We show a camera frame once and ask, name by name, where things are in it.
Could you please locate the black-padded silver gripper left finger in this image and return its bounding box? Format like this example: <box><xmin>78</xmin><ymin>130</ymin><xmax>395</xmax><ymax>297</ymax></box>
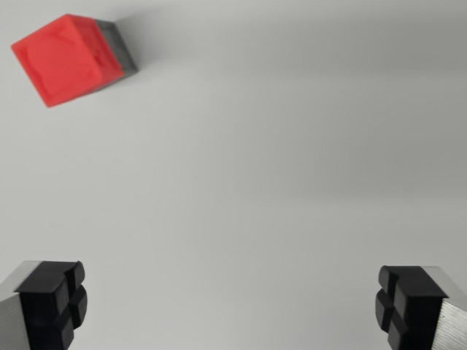
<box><xmin>0</xmin><ymin>260</ymin><xmax>88</xmax><ymax>350</ymax></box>

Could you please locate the black-padded silver gripper right finger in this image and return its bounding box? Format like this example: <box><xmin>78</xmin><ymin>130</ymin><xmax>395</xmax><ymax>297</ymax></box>
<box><xmin>374</xmin><ymin>265</ymin><xmax>467</xmax><ymax>350</ymax></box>

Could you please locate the red soft cube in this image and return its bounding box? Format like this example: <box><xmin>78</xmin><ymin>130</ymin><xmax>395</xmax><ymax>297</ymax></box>
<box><xmin>10</xmin><ymin>13</ymin><xmax>125</xmax><ymax>109</ymax></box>

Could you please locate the grey embossed cube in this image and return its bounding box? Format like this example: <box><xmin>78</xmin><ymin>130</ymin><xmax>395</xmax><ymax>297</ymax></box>
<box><xmin>95</xmin><ymin>18</ymin><xmax>139</xmax><ymax>76</ymax></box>

